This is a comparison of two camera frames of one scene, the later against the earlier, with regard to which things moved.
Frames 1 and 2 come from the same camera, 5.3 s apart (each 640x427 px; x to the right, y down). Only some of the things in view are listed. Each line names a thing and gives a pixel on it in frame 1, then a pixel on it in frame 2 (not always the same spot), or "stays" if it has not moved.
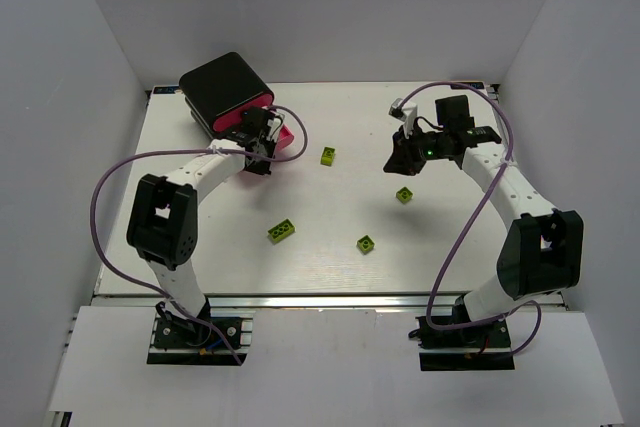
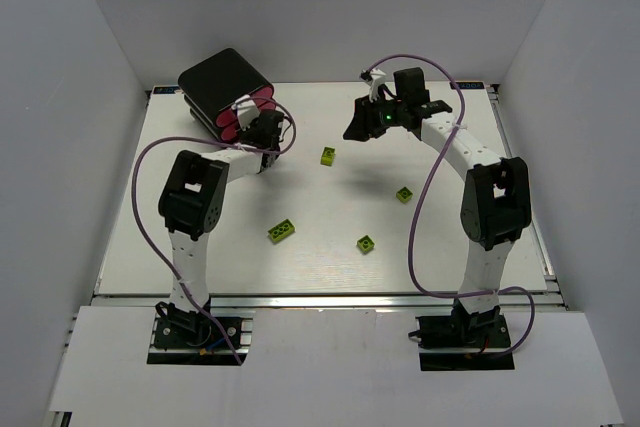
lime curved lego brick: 328,156 stays
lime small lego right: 404,195 stays
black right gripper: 405,148 to 368,120
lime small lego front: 365,244 stays
